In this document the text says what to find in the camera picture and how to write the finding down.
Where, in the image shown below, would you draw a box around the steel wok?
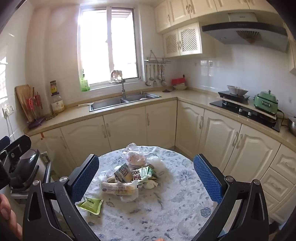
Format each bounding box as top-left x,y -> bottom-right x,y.
227,85 -> 249,96

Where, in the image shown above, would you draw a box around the grey range hood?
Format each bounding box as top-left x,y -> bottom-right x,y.
201,13 -> 288,52

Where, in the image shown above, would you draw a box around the green dish soap bottle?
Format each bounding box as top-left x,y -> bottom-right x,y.
80,70 -> 90,92

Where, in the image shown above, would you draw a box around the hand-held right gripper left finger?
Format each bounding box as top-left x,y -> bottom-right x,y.
22,153 -> 100,241

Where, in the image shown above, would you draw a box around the red and white bowl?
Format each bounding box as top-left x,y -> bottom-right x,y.
171,77 -> 187,86

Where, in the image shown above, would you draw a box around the steel pan on counter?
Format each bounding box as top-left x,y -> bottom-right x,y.
287,117 -> 296,136

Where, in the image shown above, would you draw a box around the stainless steel trash bin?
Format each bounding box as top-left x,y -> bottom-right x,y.
9,148 -> 52,202

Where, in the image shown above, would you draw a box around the green white printed snack packet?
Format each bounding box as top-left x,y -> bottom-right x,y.
132,166 -> 158,181

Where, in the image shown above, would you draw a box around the crushed green white carton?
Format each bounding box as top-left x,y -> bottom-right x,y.
114,163 -> 133,182

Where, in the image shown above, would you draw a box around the black appliance cable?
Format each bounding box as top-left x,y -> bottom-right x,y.
276,108 -> 287,127

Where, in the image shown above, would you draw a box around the clear plastic bag pink contents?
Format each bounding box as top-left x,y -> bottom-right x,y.
126,143 -> 148,167

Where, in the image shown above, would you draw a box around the white tissue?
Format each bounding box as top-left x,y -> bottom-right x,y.
141,179 -> 158,190

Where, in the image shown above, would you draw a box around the white translucent plastic bag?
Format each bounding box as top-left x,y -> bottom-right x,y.
148,156 -> 166,175

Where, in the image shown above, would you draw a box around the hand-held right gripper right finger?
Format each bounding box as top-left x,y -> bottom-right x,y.
193,153 -> 271,241

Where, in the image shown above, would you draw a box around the stainless steel double sink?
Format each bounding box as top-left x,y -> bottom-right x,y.
89,91 -> 162,112

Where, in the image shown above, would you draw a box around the steel utensil hanging rail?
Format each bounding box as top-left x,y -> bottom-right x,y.
144,50 -> 171,65

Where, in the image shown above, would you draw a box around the wooden cutting board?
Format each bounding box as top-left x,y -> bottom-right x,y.
15,85 -> 35,122

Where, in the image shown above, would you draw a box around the steel sink faucet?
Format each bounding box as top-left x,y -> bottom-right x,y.
119,79 -> 127,99

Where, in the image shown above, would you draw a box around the cream upper wall cabinets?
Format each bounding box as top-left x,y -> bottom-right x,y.
154,0 -> 286,34

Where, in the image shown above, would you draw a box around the person's left hand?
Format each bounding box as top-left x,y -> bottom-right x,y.
0,193 -> 23,241

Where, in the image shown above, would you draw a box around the cream lattice door wall cabinet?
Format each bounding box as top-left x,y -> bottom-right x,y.
163,22 -> 215,58
288,40 -> 296,75

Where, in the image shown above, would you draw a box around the large clear plastic jar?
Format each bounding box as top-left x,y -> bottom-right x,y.
51,95 -> 65,114

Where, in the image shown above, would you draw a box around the green electric cooking pot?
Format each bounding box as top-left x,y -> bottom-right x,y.
254,90 -> 279,115

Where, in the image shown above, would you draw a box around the small windowsill figurine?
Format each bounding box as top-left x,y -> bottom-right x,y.
110,70 -> 123,82

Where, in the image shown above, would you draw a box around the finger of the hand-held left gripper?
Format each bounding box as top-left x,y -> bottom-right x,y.
0,136 -> 11,151
0,135 -> 31,163

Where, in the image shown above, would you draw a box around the round table with carpet cover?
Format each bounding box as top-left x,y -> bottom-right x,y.
79,146 -> 219,241

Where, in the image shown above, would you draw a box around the black gas stove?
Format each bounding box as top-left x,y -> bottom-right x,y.
209,100 -> 281,132

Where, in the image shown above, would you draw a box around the cream lower kitchen cabinets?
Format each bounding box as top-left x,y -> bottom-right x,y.
24,89 -> 296,230

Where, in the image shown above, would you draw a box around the kitchen window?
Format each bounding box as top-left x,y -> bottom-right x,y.
77,6 -> 141,86

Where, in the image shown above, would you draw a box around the white power cable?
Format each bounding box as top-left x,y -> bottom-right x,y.
6,115 -> 15,135

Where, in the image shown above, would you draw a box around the white wall socket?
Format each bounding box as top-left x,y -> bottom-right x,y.
2,105 -> 15,116

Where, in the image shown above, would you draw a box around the clear bread packet white label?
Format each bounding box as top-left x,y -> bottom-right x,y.
100,181 -> 139,198

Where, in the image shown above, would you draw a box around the wire rack with red utensils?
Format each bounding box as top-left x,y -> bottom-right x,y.
27,87 -> 47,129

